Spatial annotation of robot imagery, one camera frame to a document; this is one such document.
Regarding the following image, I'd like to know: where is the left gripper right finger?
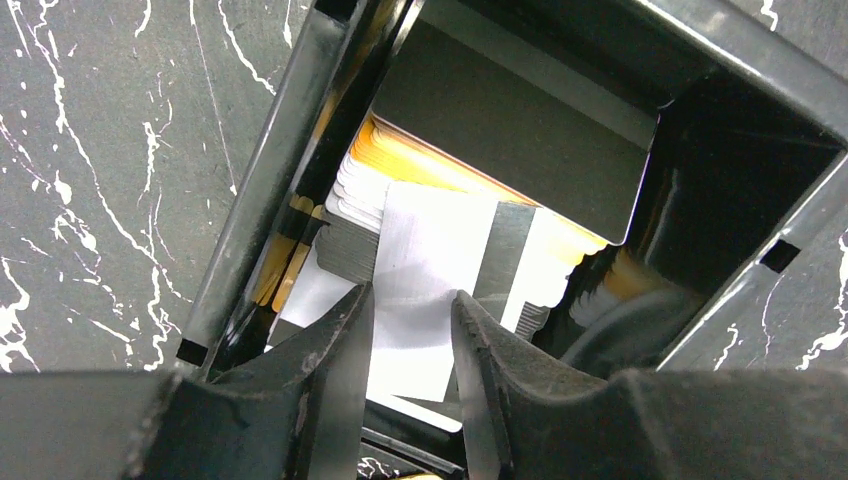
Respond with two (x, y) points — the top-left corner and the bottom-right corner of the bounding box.
(451, 291), (847, 479)

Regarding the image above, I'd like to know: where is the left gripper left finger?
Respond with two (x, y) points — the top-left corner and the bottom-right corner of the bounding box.
(1, 284), (374, 479)

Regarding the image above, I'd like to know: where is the white magnetic stripe card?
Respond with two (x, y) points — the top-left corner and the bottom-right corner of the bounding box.
(368, 182), (537, 402)

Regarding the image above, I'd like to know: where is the black card tray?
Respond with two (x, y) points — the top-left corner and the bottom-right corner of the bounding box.
(173, 0), (848, 478)

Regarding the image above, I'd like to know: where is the grey card in tray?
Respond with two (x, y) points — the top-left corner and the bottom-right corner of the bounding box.
(372, 22), (647, 244)

